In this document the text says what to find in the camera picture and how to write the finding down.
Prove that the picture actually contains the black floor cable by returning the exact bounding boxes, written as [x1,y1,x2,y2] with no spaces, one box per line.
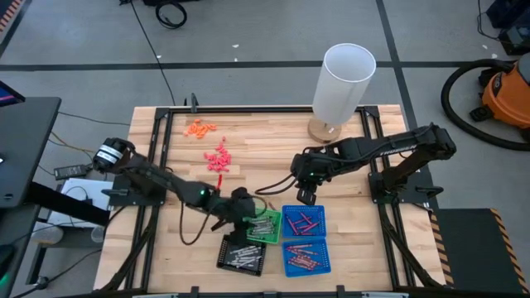
[130,0,178,107]

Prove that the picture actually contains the black power adapter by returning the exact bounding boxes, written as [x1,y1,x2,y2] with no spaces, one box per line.
[53,164,90,180]

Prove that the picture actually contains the black equipment cases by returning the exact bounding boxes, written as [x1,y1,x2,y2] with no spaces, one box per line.
[486,0,530,57]

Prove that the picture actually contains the yellow cable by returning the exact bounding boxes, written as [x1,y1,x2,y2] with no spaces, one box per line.
[48,131,95,161]

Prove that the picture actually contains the blue plastic slotted basket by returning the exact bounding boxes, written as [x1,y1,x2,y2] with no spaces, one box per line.
[281,204,327,240]
[281,237,332,278]

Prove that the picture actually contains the black clamp post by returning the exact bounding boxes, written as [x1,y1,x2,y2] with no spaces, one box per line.
[184,93,200,113]

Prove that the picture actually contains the black plastic slotted basket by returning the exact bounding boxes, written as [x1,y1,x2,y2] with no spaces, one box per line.
[216,234,267,277]

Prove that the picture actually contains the blue screen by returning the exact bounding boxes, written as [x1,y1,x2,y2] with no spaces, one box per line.
[0,80,27,108]

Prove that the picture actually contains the black desk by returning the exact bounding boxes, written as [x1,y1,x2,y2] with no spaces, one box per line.
[0,96,62,210]

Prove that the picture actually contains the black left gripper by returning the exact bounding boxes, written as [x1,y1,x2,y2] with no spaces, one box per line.
[221,197,258,248]

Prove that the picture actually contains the table lamp white shade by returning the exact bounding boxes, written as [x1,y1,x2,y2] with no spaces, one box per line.
[307,42,378,145]

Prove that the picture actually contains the black desk crossbar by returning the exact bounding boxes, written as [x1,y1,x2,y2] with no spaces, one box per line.
[24,181,111,227]

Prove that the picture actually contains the black mat hazard-striped edges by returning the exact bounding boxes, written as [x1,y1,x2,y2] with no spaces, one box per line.
[428,208,530,296]

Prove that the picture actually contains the black left camera cable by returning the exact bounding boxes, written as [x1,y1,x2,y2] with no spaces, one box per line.
[178,200,220,246]

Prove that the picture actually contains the white box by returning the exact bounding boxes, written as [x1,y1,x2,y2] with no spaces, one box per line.
[47,177,115,229]

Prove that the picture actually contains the green plastic slotted basket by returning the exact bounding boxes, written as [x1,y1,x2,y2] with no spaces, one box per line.
[243,208,283,245]

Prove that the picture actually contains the black camera cable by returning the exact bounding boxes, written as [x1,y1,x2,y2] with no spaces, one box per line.
[254,173,298,196]
[178,200,220,246]

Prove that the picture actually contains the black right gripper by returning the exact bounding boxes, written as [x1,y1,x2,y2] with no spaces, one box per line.
[294,151,335,206]

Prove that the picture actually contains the grey rounded object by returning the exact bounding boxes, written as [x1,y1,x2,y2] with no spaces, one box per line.
[31,225,63,245]

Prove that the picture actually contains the orange shop vacuum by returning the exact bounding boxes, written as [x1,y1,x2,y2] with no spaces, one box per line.
[440,58,530,151]
[470,53,530,144]

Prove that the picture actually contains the black right camera cable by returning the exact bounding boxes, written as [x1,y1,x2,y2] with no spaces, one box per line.
[254,173,298,196]

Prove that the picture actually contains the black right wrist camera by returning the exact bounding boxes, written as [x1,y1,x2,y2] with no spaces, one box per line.
[290,155,311,181]

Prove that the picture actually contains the coiled black cable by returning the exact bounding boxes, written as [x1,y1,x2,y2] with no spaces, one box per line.
[155,0,188,30]

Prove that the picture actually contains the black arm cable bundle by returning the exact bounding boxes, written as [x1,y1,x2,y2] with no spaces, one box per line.
[101,204,161,293]
[378,204,440,289]

